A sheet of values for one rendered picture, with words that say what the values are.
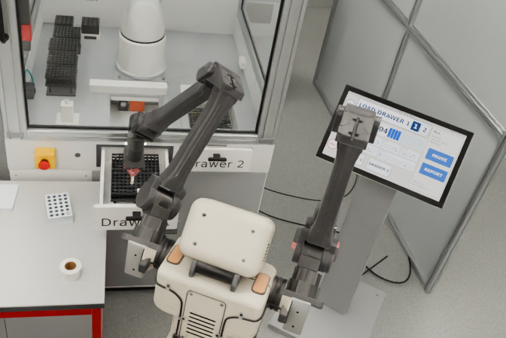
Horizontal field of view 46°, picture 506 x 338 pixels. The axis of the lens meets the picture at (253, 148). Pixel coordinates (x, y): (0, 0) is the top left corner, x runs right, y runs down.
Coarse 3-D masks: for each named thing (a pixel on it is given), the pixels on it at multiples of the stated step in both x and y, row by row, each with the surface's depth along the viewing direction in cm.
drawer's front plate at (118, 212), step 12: (96, 204) 202; (108, 204) 203; (120, 204) 204; (132, 204) 205; (96, 216) 204; (108, 216) 205; (120, 216) 206; (96, 228) 207; (108, 228) 208; (120, 228) 209; (132, 228) 210; (168, 228) 213
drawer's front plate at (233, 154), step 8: (208, 152) 235; (216, 152) 236; (224, 152) 237; (232, 152) 237; (240, 152) 238; (248, 152) 239; (200, 160) 238; (208, 160) 238; (232, 160) 240; (248, 160) 242; (200, 168) 240; (208, 168) 241; (216, 168) 241; (224, 168) 242; (232, 168) 243; (240, 168) 244; (248, 168) 244
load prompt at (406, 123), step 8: (360, 104) 235; (368, 104) 234; (376, 104) 234; (376, 112) 233; (384, 112) 233; (392, 112) 232; (384, 120) 232; (392, 120) 232; (400, 120) 231; (408, 120) 230; (416, 120) 229; (408, 128) 230; (416, 128) 229; (424, 128) 229; (424, 136) 228
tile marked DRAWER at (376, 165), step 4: (368, 160) 232; (372, 160) 232; (376, 160) 231; (368, 164) 232; (372, 164) 231; (376, 164) 231; (380, 164) 231; (384, 164) 230; (388, 164) 230; (368, 168) 232; (372, 168) 231; (376, 168) 231; (380, 168) 231; (384, 168) 230; (388, 168) 230; (376, 172) 231; (380, 172) 230; (384, 172) 230; (388, 172) 230; (388, 176) 230
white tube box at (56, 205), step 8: (48, 200) 219; (56, 200) 219; (64, 200) 219; (48, 208) 215; (56, 208) 217; (64, 208) 216; (48, 216) 212; (56, 216) 213; (64, 216) 213; (72, 216) 215; (48, 224) 213; (56, 224) 214
